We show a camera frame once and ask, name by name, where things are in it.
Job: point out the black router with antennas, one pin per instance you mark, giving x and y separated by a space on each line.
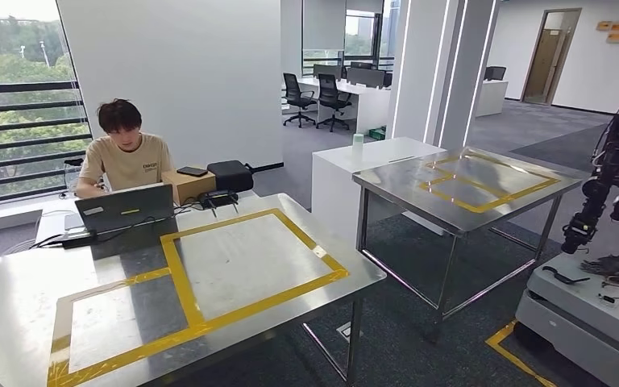
217 198

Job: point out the white office desk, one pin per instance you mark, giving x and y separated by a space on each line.
491 99
373 107

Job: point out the clear glass jar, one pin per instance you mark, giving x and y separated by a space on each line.
72 176

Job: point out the white cabinet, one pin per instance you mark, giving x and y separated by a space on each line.
336 187

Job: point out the black case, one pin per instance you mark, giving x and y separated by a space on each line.
229 176

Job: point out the black curved piece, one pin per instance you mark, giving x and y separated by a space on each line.
552 272

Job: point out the brown door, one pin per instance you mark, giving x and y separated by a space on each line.
544 64

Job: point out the cardboard box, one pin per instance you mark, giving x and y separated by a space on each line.
192 189

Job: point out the black power adapter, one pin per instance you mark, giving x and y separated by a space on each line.
77 240

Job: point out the floor outlet plate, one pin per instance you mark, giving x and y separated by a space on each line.
348 331

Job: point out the green plastic crate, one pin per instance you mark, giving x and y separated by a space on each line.
378 133

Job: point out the yellow tape frame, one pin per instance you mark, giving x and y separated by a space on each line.
180 277
523 196

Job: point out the black office chair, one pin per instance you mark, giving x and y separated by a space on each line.
292 85
327 85

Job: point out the steel workbench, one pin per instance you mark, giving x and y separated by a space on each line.
245 262
395 192

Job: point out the black smartphone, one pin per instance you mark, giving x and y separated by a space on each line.
192 171

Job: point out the pale green bottle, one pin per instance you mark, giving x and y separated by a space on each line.
358 147

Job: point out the black window railing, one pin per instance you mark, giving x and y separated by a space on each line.
21 87

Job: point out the person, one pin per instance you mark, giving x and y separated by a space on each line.
128 163

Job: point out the grey laptop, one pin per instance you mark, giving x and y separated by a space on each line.
125 208

